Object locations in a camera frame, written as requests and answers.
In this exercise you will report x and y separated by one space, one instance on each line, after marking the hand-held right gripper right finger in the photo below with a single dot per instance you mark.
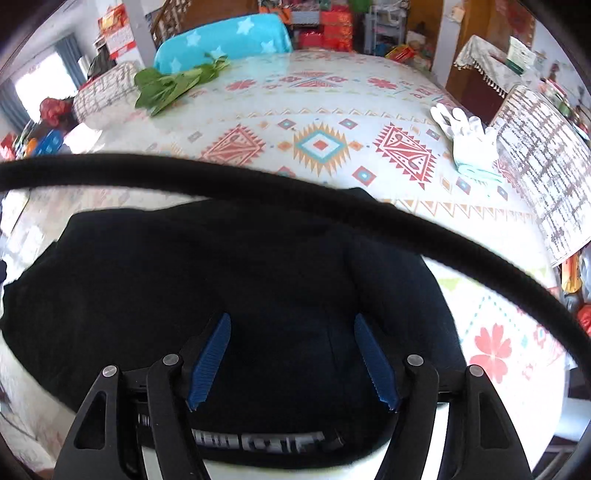
376 362

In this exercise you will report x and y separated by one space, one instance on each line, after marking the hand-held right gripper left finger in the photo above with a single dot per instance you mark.
208 359

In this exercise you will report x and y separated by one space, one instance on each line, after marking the black pants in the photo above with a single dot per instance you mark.
258 295

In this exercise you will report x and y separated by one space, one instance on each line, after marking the patterned tablecloth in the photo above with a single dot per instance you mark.
323 138

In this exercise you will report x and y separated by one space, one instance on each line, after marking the white gloves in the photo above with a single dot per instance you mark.
468 138

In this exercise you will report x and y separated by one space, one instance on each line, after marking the green leafy vegetable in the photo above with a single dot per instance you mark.
173 85

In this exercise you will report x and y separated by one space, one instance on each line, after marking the blue star-print chair cover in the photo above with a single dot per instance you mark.
221 41

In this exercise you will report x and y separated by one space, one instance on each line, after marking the lace-covered cabinet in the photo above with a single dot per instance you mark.
489 60

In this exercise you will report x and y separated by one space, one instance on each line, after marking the grey storage rack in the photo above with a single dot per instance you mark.
385 27

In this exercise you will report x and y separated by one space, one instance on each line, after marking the blue curtain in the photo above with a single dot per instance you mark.
69 53

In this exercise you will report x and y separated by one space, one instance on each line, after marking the red gift boxes pile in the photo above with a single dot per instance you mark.
323 27

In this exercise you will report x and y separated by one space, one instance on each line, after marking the red wall calendar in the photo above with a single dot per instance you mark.
115 32

